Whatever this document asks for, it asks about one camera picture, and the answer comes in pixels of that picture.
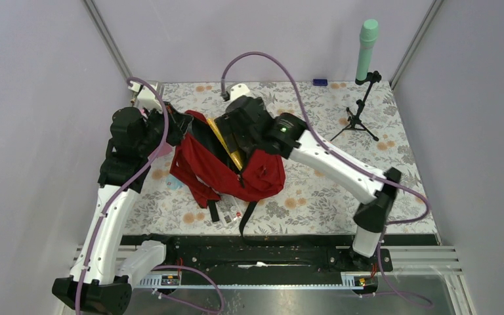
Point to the black tripod mic stand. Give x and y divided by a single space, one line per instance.
354 121

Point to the red backpack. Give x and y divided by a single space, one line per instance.
201 163

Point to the small white card pack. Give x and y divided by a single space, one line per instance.
229 209

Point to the blue correction tape pack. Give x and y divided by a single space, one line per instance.
173 183

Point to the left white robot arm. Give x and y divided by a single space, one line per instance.
97 283

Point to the green microphone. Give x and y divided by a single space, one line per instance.
369 33

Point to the small blue box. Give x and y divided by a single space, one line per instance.
320 82

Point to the pink metronome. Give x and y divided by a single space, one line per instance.
166 148

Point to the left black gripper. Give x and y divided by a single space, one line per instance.
179 123

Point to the yellow notebook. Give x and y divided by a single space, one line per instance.
228 141

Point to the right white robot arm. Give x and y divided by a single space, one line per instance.
291 138

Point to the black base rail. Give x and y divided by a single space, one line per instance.
269 262

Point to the floral table mat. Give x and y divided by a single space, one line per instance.
309 203

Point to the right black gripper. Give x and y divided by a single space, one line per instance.
228 126

